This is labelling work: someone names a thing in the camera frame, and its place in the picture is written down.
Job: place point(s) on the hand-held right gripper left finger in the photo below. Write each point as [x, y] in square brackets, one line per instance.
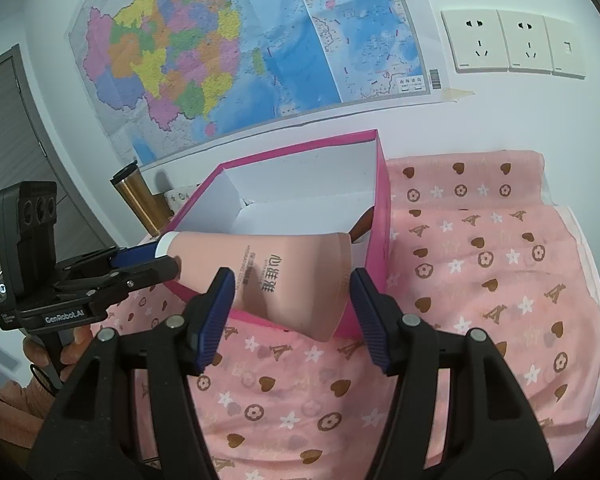
[215, 320]

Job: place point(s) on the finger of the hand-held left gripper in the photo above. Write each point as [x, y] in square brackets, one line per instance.
[150, 269]
[135, 256]

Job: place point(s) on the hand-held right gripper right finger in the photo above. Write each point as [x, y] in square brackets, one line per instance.
[372, 320]

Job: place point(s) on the large pink lotion tube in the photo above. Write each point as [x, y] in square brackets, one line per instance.
[290, 275]

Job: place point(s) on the brown wooden back scratcher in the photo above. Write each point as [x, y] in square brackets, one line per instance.
[362, 225]

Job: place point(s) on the pink cardboard box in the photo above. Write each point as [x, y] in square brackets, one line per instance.
[382, 210]

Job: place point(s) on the person's left forearm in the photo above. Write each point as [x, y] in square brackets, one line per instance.
[15, 405]

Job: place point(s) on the person's left hand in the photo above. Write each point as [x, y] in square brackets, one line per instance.
[75, 342]

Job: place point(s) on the gold metal tumbler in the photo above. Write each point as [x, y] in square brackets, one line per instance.
[140, 200]

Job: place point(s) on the white star mug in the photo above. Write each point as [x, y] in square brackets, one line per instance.
[177, 195]

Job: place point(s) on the pink printed blanket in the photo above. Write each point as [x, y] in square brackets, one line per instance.
[480, 285]

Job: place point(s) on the grey door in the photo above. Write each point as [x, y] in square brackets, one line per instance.
[25, 125]

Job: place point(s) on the masking tape piece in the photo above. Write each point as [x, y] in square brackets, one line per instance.
[457, 93]

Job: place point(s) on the colourful wall map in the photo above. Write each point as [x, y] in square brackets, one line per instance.
[205, 60]

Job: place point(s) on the white wall socket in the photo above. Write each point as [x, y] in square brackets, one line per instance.
[526, 42]
[475, 40]

